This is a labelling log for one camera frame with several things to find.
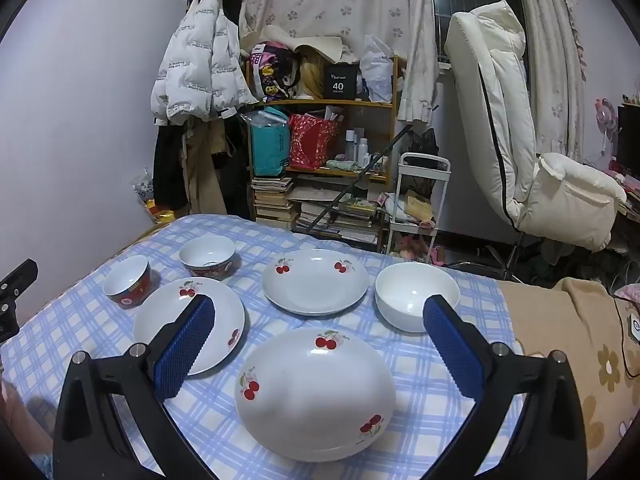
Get black monitor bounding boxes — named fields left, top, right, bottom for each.
left=617, top=105, right=640, bottom=181

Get red patterned bag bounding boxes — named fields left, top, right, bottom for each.
left=288, top=113, right=341, bottom=171

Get black box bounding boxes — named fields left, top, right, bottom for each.
left=322, top=62, right=362, bottom=101

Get group of cosmetic bottles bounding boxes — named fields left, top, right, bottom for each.
left=345, top=130, right=387, bottom=168

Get floral white curtain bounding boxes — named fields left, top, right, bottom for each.
left=245, top=0, right=441, bottom=123
left=510, top=0, right=586, bottom=161

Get tan cardboard box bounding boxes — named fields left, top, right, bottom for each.
left=402, top=192, right=433, bottom=221

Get white puffer jacket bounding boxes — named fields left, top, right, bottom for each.
left=150, top=0, right=261, bottom=126

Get colourful snack bag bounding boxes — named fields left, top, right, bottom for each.
left=132, top=170, right=176, bottom=223

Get plain white bowl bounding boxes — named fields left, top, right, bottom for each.
left=375, top=262, right=461, bottom=334

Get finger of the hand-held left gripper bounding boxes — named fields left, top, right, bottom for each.
left=0, top=258, right=40, bottom=343

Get black pole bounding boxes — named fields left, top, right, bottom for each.
left=307, top=122, right=416, bottom=233

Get brown floral blanket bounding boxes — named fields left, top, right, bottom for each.
left=495, top=276, right=640, bottom=480

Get stack of magazines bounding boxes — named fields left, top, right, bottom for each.
left=295, top=187, right=383, bottom=246

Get large white cherry print plate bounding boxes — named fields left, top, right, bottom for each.
left=235, top=328, right=397, bottom=462

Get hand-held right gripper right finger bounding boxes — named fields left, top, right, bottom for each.
left=422, top=294, right=588, bottom=480

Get beige hanging coat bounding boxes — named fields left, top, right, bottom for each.
left=182, top=120, right=228, bottom=216

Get stack of old books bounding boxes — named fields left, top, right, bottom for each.
left=250, top=176, right=296, bottom=226

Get black cable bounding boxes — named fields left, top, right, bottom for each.
left=614, top=300, right=640, bottom=381

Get teal bag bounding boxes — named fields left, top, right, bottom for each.
left=249, top=107, right=292, bottom=177

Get pink fan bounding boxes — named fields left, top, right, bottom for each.
left=595, top=97, right=621, bottom=161

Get colourful cartoon bag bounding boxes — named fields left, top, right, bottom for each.
left=250, top=42, right=301, bottom=101

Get blue plaid blanket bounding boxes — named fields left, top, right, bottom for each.
left=0, top=214, right=526, bottom=480

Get white plastic bag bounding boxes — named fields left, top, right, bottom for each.
left=360, top=35, right=396, bottom=103

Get pink plush toys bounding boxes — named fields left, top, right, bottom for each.
left=395, top=235, right=446, bottom=267

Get red patterned bowl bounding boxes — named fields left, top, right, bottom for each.
left=179, top=236, right=242, bottom=281
left=103, top=255, right=152, bottom=310

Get white rolling cart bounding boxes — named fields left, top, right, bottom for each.
left=385, top=152, right=451, bottom=256

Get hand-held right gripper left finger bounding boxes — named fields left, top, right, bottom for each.
left=52, top=294, right=216, bottom=480

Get wooden shelf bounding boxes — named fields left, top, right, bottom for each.
left=245, top=55, right=408, bottom=256

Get black hanging coat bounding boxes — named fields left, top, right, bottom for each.
left=152, top=120, right=191, bottom=211

